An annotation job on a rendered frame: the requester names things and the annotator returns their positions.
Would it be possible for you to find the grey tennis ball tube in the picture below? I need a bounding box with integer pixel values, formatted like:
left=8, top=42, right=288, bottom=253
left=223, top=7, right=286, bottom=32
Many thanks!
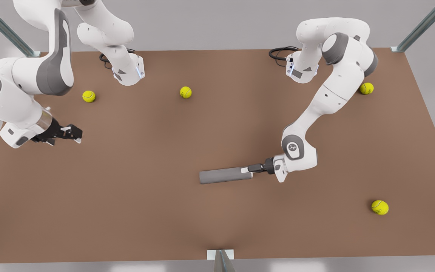
left=199, top=167, right=253, bottom=185

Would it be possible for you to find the black cable loop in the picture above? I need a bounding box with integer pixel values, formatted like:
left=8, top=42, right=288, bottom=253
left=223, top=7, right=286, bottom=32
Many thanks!
left=99, top=48, right=136, bottom=70
left=269, top=46, right=300, bottom=67

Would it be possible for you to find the silver frame post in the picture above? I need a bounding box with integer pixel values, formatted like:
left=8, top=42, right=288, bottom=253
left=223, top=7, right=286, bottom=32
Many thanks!
left=0, top=0, right=41, bottom=58
left=207, top=249, right=235, bottom=272
left=390, top=0, right=435, bottom=53

